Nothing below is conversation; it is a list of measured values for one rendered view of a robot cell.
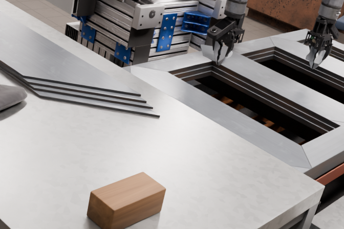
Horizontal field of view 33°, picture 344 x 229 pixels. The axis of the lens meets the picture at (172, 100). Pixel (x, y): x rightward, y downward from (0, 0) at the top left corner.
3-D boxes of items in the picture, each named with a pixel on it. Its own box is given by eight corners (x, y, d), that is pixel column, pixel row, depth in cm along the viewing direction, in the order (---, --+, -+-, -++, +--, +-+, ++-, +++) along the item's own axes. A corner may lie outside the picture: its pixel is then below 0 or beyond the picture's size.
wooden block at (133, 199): (137, 193, 105) (143, 170, 103) (161, 211, 102) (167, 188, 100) (85, 215, 97) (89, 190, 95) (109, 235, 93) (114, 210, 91)
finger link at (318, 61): (306, 70, 224) (313, 48, 221) (314, 68, 229) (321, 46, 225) (313, 73, 223) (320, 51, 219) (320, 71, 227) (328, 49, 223)
